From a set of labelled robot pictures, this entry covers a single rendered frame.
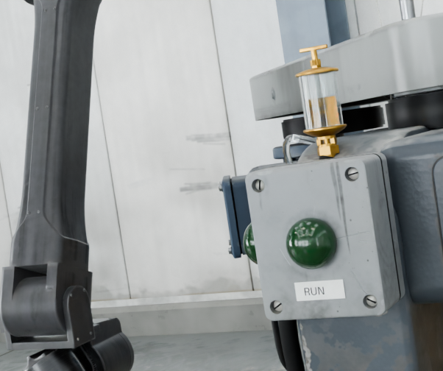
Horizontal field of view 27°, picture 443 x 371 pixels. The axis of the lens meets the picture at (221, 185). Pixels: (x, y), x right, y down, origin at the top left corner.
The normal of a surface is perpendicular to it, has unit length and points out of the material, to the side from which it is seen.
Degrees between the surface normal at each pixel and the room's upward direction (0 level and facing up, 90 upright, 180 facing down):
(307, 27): 90
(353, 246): 90
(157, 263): 90
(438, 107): 90
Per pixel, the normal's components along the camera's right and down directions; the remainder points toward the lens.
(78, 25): 0.87, -0.07
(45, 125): -0.45, -0.24
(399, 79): -0.87, 0.15
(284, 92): -0.96, 0.16
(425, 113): -0.51, 0.12
